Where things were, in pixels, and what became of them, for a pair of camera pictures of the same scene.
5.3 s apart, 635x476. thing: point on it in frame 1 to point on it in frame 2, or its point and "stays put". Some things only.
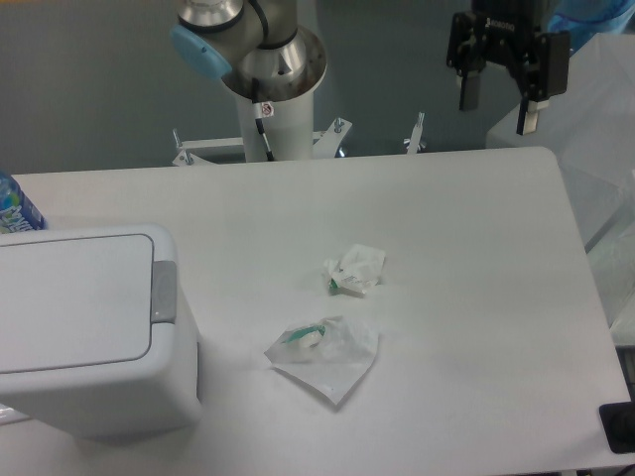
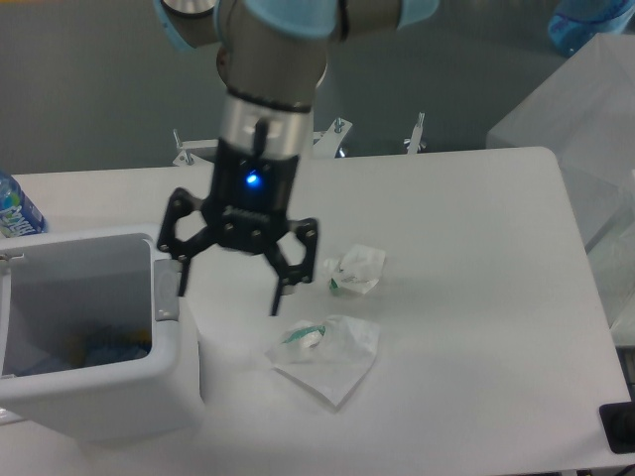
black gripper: x=505 y=31 to x=250 y=199
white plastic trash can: x=94 y=338 stays put
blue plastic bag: x=584 y=19 stays put
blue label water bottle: x=17 y=211 stays put
